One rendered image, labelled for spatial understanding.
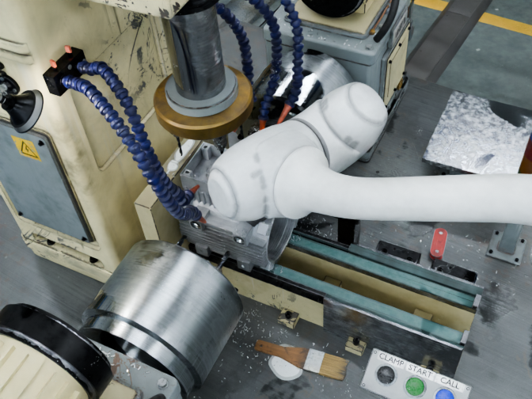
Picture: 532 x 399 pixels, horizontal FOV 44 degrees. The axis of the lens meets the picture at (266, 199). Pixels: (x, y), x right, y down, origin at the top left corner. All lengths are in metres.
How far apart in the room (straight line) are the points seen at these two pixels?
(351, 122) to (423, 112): 1.03
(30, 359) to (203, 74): 0.53
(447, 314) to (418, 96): 0.77
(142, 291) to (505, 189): 0.63
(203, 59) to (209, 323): 0.45
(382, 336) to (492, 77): 2.17
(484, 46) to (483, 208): 2.79
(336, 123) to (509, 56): 2.64
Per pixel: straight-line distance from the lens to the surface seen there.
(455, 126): 1.77
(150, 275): 1.18
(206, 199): 1.36
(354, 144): 0.97
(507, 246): 1.65
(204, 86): 1.15
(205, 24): 1.09
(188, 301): 1.16
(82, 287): 1.66
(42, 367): 0.93
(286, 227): 1.47
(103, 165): 1.36
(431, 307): 1.48
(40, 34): 1.13
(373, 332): 1.42
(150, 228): 1.36
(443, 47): 3.49
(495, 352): 1.53
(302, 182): 0.86
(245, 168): 0.87
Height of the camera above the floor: 2.12
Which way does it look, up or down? 50 degrees down
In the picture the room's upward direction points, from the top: 6 degrees counter-clockwise
